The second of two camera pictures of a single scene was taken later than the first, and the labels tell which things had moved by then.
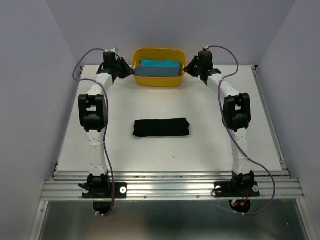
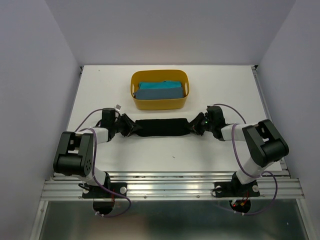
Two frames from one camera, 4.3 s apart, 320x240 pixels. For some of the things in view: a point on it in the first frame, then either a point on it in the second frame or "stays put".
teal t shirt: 159,63 → 164,84
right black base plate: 225,189 stays put
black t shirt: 150,127 stays put
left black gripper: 128,71 → 131,127
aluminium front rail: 171,185 stays put
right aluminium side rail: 270,117 stays put
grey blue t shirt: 146,71 → 159,93
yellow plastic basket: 161,54 → 147,75
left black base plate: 105,191 stays put
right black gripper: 188,68 → 194,123
